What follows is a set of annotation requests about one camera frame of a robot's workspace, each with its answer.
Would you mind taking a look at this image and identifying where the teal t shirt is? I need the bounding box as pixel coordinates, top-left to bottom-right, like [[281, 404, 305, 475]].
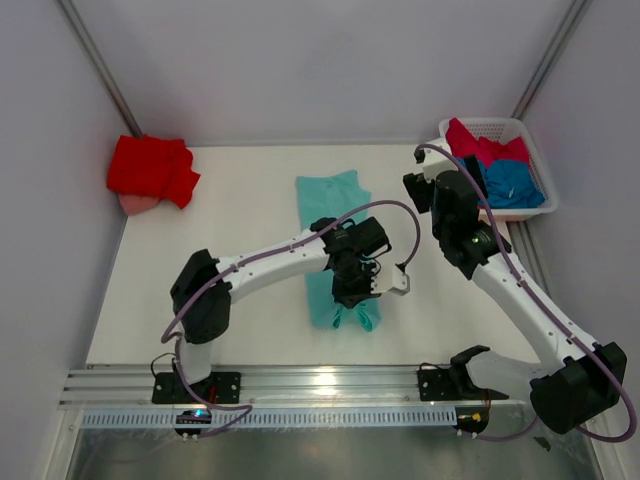
[[294, 169, 383, 333]]

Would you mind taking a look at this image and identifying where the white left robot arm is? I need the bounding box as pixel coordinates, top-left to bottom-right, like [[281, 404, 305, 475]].
[[170, 217, 391, 402]]

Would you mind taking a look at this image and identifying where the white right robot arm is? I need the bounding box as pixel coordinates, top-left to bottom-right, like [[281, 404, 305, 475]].
[[402, 161, 633, 434]]

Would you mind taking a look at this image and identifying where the magenta t shirt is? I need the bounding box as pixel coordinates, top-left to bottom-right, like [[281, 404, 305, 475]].
[[445, 118, 529, 168]]

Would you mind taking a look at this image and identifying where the blue t shirt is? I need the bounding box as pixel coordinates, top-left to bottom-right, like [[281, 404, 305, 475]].
[[459, 156, 545, 209]]

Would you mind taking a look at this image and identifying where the white plastic basket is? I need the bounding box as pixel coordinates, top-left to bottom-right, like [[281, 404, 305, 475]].
[[439, 117, 558, 221]]

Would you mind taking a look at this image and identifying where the red folded t shirt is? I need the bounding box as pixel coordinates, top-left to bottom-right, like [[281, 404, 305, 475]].
[[106, 135, 200, 209]]

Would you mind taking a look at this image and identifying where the pink folded t shirt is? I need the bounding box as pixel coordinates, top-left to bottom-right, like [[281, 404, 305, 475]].
[[118, 194, 161, 216]]

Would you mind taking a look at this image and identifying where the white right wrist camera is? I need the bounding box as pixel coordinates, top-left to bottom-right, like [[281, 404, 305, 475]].
[[414, 144, 457, 183]]

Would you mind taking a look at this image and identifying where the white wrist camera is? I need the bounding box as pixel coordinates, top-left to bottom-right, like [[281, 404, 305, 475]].
[[371, 264, 410, 296], [414, 144, 457, 183]]

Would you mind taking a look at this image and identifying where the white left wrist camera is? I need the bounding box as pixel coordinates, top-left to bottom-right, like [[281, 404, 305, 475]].
[[371, 264, 410, 296]]

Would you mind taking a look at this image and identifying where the aluminium mounting rail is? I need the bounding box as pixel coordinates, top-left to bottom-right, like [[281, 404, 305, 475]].
[[59, 352, 553, 409]]

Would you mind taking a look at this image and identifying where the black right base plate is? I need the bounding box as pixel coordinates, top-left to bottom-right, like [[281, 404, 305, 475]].
[[416, 363, 509, 402]]

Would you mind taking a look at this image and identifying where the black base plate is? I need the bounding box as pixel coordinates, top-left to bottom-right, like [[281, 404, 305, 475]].
[[151, 371, 242, 405], [416, 363, 509, 402]]

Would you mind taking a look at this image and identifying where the white slotted cable duct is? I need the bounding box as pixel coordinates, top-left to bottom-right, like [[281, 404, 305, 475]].
[[79, 405, 458, 430]]

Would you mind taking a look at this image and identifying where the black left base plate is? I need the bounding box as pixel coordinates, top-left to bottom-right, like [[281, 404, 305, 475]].
[[151, 371, 242, 405]]

